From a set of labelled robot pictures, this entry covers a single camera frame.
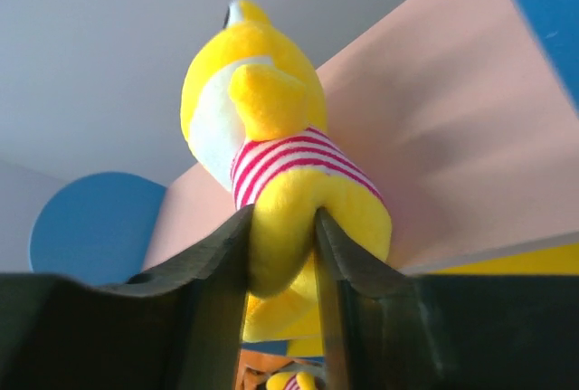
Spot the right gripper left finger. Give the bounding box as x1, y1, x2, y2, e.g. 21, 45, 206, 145
1, 208, 252, 389

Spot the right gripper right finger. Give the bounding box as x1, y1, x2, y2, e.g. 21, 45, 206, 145
315, 210, 578, 389

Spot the yellow frog plush front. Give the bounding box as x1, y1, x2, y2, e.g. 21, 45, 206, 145
180, 0, 393, 343

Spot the blue pink yellow toy shelf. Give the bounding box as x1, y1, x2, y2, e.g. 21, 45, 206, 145
29, 0, 579, 276

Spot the orange white tie-dye cloth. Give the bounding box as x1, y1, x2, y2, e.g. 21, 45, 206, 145
233, 349, 327, 390

